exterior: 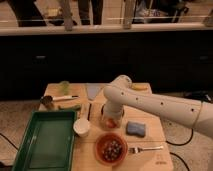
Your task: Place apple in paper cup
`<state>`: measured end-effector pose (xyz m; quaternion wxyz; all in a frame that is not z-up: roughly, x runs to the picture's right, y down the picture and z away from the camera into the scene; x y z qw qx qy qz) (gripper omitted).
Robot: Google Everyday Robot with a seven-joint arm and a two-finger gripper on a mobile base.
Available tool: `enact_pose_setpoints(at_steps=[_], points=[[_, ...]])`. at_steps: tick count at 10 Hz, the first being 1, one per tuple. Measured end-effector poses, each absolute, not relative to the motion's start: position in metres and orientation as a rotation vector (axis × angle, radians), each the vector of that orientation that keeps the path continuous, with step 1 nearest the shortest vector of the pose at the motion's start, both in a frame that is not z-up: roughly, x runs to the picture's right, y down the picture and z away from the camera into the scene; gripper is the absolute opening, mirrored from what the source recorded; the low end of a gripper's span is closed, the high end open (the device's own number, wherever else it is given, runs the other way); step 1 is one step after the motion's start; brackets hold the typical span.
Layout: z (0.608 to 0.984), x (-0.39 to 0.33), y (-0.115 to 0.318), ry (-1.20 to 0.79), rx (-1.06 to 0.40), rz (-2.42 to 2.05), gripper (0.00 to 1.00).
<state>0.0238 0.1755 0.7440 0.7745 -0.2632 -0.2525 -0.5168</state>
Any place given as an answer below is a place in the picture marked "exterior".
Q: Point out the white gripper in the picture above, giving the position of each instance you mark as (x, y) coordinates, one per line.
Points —
(110, 119)

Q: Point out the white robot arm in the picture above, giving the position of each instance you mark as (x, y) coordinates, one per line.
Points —
(193, 114)

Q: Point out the white paper cup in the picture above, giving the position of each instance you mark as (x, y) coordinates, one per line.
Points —
(82, 127)

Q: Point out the green plastic cup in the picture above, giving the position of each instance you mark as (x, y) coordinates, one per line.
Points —
(64, 87)

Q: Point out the blue sponge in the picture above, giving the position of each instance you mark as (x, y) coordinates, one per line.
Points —
(137, 129)

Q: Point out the orange bowl with grapes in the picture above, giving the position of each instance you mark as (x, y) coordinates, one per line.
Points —
(110, 149)

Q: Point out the grey cloth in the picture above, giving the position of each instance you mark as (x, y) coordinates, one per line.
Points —
(93, 89)

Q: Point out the silver fork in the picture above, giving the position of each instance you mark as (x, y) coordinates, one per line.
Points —
(135, 150)

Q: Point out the yellow banana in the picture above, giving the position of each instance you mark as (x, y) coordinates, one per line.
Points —
(138, 87)

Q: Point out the green plastic tray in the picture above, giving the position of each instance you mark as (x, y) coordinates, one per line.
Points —
(48, 142)

